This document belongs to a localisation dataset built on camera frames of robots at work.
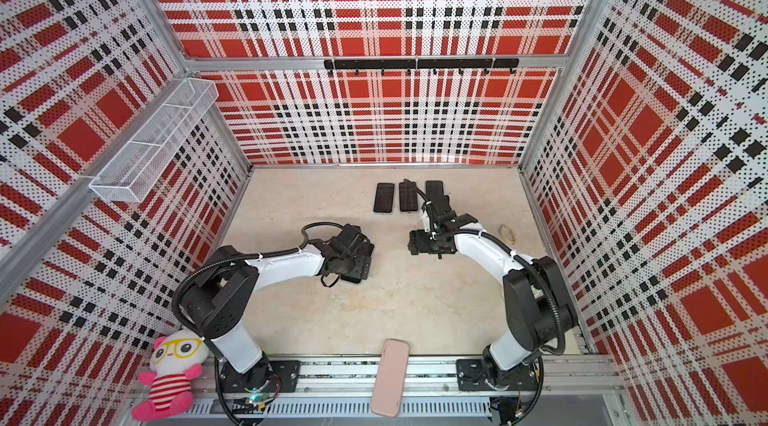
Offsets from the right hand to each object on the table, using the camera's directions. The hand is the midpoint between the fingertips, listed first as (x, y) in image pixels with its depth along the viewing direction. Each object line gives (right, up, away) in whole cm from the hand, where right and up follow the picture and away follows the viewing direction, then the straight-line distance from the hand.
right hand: (422, 247), depth 88 cm
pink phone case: (-9, -30, -15) cm, 35 cm away
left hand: (-20, -8, +4) cm, 22 cm away
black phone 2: (-4, +15, +27) cm, 31 cm away
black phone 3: (+6, +17, +23) cm, 30 cm away
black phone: (-13, +15, +24) cm, 31 cm away
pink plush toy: (-61, -24, -17) cm, 68 cm away
